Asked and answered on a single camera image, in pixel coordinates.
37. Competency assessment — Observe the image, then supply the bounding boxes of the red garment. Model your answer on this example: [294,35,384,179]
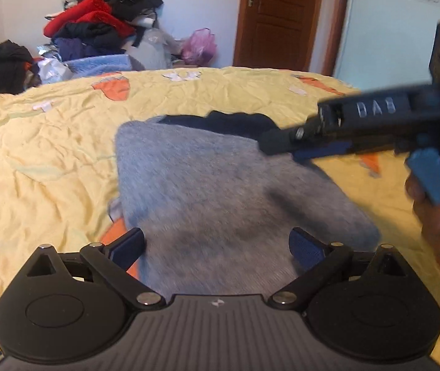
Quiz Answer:
[43,0,136,38]

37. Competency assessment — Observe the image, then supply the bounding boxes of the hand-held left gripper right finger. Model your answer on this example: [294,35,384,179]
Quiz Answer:
[268,227,409,310]

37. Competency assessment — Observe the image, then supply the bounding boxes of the dark navy garment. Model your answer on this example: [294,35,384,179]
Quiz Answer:
[51,22,127,61]

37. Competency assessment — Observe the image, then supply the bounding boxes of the yellow printed blanket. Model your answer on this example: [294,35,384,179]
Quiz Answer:
[0,66,440,371]

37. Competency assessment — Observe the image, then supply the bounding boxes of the pink plastic bag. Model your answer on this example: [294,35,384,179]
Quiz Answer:
[181,28,218,66]

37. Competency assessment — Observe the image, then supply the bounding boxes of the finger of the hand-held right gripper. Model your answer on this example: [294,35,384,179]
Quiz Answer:
[258,118,355,164]

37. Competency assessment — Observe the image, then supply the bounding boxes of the grey sweater with navy sleeves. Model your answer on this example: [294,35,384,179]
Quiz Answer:
[109,110,382,299]

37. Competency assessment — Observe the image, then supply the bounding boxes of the pale flower print panel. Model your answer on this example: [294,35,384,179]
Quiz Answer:
[333,0,440,90]

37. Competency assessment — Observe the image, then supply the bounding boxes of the light blue fleece blanket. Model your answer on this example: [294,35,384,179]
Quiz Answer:
[63,54,145,75]

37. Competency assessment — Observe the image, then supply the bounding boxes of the grey plastic bag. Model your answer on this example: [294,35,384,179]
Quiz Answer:
[124,27,183,71]

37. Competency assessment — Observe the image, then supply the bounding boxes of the brown wooden door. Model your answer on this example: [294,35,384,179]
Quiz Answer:
[232,0,351,72]

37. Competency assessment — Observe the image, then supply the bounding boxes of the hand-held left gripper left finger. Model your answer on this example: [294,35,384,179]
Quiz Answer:
[27,227,166,310]

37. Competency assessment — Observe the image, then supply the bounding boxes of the white plastic bag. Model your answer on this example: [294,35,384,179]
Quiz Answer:
[36,44,74,84]

